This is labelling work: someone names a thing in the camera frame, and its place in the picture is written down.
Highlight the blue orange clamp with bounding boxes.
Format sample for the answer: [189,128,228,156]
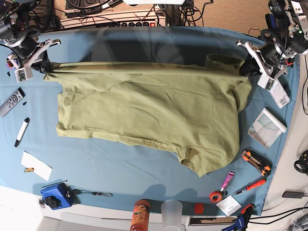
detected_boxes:
[222,204,255,231]

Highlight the orange black utility knife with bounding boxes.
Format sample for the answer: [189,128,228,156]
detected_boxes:
[242,150,272,177]

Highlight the orange screwdriver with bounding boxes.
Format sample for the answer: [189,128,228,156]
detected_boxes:
[233,179,266,195]

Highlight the blue table cloth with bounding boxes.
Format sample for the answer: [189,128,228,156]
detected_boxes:
[0,26,301,216]

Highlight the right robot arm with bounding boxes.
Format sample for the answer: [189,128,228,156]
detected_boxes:
[0,2,263,82]

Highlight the white square card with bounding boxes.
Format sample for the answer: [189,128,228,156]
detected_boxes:
[216,195,242,216]

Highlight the red tape roll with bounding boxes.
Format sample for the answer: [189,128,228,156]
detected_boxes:
[209,191,224,204]

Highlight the clear packaged barcode box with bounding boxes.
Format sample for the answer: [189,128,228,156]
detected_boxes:
[269,80,290,109]

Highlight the purple tape roll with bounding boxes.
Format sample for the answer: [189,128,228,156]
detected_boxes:
[6,58,19,69]

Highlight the grey remote control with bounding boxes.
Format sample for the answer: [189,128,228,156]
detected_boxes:
[0,87,25,117]

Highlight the orange drink bottle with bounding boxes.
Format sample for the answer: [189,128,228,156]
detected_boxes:
[129,199,150,231]

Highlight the white leaf pattern notebook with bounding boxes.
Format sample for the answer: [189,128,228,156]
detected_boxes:
[247,108,287,149]

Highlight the white black marker pen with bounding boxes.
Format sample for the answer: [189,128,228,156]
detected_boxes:
[14,117,30,147]

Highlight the small yellow battery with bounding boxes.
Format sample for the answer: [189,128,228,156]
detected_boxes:
[24,168,34,172]

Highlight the black power strip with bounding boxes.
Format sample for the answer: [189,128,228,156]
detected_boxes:
[104,21,163,27]

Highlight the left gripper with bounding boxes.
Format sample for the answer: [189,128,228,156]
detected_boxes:
[236,40,295,90]

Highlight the white paper card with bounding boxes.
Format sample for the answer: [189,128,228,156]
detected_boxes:
[21,151,52,181]

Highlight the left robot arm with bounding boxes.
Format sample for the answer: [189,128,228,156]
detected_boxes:
[237,0,308,80]

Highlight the blue box with knob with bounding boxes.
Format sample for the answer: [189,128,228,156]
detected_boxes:
[40,183,74,210]

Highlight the black zip tie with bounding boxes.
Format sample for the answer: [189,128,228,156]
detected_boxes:
[41,180,68,188]

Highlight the translucent plastic cup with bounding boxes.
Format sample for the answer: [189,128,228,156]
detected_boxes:
[161,200,183,231]

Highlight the olive green t-shirt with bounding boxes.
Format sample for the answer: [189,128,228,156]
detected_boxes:
[43,55,252,177]

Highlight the pink glue tube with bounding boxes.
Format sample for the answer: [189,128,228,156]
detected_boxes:
[220,171,235,192]

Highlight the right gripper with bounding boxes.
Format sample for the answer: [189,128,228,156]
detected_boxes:
[6,36,61,83]

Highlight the black lanyard with carabiner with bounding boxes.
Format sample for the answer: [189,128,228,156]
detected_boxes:
[71,189,113,198]

